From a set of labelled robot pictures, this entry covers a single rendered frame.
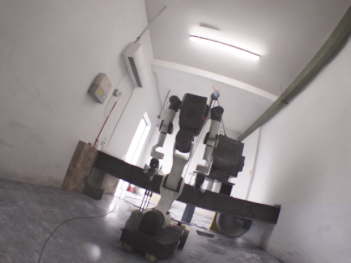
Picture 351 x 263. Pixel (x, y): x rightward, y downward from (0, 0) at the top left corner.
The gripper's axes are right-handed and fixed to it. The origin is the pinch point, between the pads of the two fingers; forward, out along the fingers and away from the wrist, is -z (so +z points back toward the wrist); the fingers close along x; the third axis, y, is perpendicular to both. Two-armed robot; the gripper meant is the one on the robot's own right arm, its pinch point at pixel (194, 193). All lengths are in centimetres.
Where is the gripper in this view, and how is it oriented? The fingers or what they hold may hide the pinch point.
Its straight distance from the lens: 147.4
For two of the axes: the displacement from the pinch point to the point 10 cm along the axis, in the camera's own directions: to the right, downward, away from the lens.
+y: -9.4, -2.6, 2.2
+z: 2.9, -9.5, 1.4
